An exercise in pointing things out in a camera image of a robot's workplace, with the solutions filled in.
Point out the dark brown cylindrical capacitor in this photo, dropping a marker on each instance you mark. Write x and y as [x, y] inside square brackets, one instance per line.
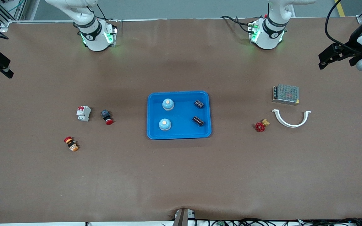
[199, 104]
[198, 121]

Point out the light blue call bell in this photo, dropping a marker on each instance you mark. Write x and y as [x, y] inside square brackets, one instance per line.
[168, 105]
[165, 125]

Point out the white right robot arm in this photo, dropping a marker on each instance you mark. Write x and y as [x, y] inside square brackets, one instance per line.
[94, 40]

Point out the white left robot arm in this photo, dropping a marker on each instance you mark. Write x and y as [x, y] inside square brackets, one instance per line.
[267, 39]

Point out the metal mesh power supply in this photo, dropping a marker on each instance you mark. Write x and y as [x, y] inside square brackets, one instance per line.
[286, 93]

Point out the white curved plastic clip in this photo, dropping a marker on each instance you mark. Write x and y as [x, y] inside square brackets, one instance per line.
[286, 123]

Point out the white red circuit breaker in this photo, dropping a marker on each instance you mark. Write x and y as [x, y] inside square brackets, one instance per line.
[83, 113]

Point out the red yellow emergency stop button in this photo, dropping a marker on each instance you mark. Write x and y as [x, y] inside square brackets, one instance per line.
[71, 144]

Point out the black red push button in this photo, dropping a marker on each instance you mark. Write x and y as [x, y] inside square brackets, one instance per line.
[106, 116]

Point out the blue plastic tray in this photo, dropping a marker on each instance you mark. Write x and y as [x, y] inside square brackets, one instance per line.
[181, 130]

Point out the grey table edge bracket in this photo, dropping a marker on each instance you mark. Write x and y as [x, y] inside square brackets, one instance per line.
[182, 218]

